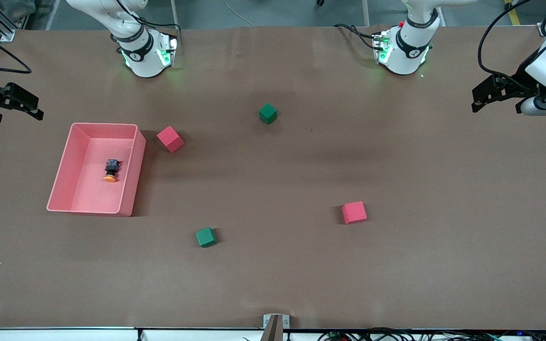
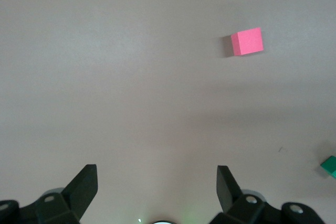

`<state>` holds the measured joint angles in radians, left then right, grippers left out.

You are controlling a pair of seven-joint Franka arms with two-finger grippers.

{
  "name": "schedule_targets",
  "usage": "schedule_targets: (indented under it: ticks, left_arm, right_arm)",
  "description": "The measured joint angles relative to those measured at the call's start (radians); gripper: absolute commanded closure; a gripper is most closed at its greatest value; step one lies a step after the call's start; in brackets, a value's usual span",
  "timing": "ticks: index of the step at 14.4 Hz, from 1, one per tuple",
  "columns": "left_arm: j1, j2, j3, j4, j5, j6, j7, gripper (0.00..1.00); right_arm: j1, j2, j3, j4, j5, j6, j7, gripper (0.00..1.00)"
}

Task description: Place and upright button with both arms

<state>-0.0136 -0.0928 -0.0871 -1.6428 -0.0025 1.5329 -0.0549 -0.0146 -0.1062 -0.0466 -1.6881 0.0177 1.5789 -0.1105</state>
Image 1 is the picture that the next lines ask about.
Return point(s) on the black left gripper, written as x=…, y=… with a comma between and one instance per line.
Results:
x=519, y=78

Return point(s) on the black button with orange cap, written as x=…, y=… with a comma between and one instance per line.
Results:
x=111, y=168

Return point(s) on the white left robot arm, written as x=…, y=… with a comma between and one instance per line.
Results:
x=408, y=49

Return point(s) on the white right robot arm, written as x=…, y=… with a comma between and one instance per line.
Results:
x=140, y=59

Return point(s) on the pink plastic bin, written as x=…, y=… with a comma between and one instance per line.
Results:
x=97, y=189

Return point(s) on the red cube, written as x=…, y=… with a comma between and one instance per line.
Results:
x=170, y=139
x=354, y=212

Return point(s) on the green cube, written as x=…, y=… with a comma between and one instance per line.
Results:
x=205, y=237
x=268, y=113

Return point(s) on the white table edge rail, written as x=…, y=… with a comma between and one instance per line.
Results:
x=55, y=334

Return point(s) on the silver camera mount bracket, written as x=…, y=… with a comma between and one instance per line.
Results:
x=276, y=322

